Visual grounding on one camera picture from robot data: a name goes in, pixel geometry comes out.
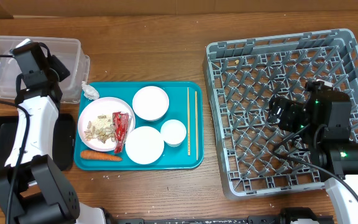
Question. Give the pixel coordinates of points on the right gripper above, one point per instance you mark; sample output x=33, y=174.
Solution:
x=291, y=112

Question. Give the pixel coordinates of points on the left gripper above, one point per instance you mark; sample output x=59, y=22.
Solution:
x=62, y=70

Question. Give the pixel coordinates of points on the white tissue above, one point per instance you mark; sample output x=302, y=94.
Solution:
x=89, y=91

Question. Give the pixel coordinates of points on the red snack wrapper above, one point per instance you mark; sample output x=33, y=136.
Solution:
x=121, y=122

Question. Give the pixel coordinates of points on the white bowl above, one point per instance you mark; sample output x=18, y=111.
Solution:
x=150, y=103
x=144, y=145

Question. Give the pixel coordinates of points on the small white cup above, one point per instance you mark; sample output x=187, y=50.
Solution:
x=173, y=132

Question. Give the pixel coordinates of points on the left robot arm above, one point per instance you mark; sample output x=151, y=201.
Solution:
x=32, y=187

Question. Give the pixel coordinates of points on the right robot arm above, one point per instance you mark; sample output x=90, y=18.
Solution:
x=335, y=156

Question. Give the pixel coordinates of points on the grey dishwasher rack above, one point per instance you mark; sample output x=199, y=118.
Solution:
x=242, y=76

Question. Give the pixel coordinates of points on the clear plastic bin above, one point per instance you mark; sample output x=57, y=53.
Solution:
x=69, y=51

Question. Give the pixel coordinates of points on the pink plate with food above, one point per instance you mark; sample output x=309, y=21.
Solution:
x=107, y=106

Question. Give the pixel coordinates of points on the black tray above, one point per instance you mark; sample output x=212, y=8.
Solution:
x=63, y=140

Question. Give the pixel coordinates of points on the rice and peanut scraps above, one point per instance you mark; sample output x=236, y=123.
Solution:
x=101, y=129

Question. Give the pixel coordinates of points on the orange carrot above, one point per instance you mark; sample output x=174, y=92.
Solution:
x=99, y=156

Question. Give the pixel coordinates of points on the teal serving tray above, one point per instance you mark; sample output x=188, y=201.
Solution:
x=172, y=157

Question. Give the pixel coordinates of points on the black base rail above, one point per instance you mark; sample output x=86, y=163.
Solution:
x=293, y=215

